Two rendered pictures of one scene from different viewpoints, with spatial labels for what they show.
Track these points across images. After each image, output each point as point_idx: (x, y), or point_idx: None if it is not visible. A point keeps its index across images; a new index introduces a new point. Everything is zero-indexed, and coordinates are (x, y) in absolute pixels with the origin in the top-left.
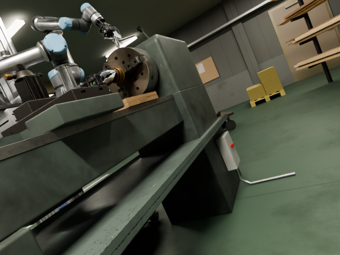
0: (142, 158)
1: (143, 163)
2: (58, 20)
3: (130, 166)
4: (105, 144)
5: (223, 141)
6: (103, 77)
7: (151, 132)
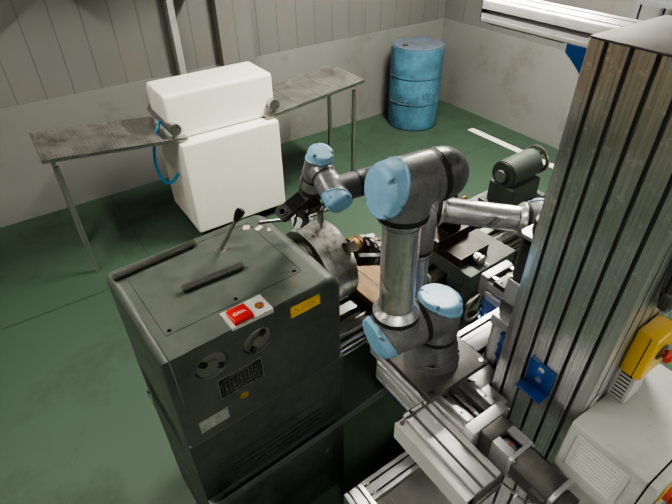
0: (345, 400)
1: (359, 362)
2: None
3: (372, 384)
4: None
5: None
6: (370, 247)
7: None
